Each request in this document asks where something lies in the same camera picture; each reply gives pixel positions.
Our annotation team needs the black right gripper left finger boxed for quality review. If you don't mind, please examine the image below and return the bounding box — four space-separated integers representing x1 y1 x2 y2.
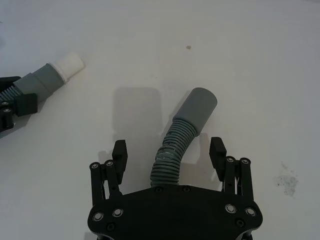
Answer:
89 140 129 206

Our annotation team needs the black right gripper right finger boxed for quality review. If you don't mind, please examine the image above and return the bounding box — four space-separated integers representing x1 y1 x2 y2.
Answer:
209 136 255 201

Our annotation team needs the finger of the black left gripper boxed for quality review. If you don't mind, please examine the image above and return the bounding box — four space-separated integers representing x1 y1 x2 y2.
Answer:
0 75 22 91
0 92 39 132

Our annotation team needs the grey corrugated hose stepped cuff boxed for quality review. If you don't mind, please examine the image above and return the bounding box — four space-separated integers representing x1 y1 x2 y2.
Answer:
0 62 67 102

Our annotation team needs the grey corrugated hose plain cuff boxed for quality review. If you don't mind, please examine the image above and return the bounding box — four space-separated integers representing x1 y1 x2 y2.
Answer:
149 87 219 188

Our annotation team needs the white plastic tube adapter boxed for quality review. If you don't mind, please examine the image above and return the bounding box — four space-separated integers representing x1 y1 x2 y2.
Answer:
53 51 86 82

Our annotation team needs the white table cloth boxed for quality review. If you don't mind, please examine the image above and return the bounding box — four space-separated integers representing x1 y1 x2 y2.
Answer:
0 0 320 240

